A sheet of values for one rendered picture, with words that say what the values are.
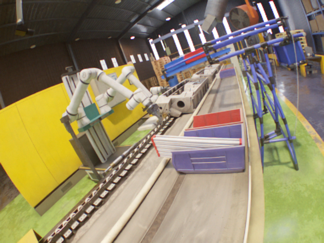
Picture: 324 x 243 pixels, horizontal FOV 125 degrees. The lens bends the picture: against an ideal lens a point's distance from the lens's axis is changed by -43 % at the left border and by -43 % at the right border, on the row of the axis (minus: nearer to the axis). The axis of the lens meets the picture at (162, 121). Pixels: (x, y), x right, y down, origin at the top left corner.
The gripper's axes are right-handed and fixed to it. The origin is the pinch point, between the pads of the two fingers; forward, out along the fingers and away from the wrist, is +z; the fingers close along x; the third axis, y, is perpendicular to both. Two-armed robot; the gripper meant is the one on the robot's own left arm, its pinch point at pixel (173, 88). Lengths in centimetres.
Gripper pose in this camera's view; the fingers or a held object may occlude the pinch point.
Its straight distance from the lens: 197.4
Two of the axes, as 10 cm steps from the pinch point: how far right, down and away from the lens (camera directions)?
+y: -1.9, -9.0, -3.9
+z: 8.8, 0.1, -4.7
